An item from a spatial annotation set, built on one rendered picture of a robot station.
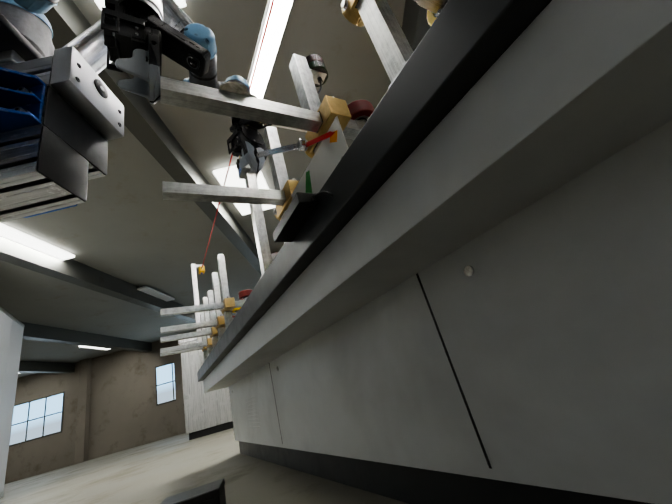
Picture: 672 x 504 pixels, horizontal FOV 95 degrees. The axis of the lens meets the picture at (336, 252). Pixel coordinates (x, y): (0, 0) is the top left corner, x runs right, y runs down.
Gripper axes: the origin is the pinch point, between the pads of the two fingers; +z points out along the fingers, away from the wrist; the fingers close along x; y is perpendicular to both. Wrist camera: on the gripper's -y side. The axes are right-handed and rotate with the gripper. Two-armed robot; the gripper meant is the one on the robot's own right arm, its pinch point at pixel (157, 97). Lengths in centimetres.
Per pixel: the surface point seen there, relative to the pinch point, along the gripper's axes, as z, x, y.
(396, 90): 14.2, 21.0, -28.4
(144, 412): -20, -1349, 41
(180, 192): 1.2, -23.5, -4.5
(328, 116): 0.2, 3.8, -29.9
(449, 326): 44, -7, -53
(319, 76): -23.9, -3.3, -37.3
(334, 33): -254, -97, -155
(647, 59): 30, 39, -35
